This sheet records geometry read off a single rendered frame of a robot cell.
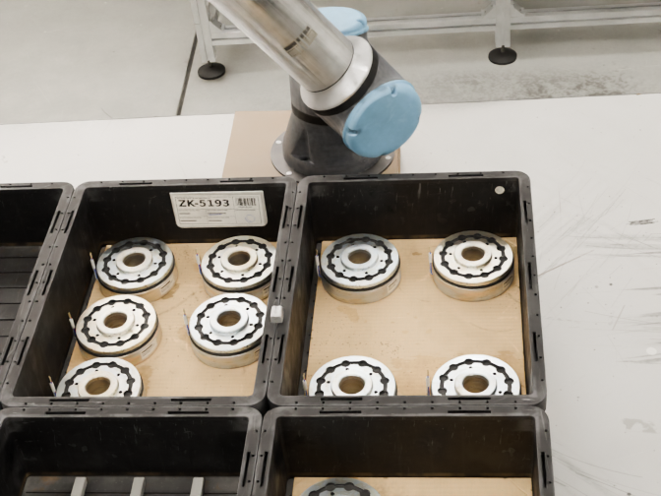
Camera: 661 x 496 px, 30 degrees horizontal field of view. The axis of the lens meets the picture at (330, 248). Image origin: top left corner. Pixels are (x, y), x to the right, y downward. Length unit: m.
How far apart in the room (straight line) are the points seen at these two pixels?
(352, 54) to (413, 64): 1.92
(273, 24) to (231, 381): 0.44
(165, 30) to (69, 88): 0.38
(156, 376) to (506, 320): 0.44
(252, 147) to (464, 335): 0.55
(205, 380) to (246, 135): 0.55
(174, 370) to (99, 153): 0.69
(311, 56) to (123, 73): 2.13
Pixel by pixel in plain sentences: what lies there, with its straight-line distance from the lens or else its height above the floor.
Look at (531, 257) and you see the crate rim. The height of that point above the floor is 0.93.
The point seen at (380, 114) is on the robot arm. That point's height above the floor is 0.98.
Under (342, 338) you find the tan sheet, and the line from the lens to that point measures 1.53.
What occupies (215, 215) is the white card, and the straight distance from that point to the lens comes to 1.66.
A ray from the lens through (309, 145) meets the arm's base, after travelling 1.82.
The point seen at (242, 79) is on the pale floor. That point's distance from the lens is 3.55.
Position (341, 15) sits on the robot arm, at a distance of 1.78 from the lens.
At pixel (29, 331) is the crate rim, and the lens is 1.49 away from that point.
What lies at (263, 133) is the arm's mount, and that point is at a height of 0.79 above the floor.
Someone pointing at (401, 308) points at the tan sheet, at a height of 0.83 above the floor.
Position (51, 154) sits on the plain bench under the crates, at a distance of 2.16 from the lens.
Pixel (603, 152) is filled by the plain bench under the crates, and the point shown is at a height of 0.70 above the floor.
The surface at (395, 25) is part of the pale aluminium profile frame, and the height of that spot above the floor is 0.14.
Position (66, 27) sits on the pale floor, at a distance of 3.96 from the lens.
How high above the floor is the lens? 1.92
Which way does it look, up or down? 41 degrees down
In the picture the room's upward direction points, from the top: 7 degrees counter-clockwise
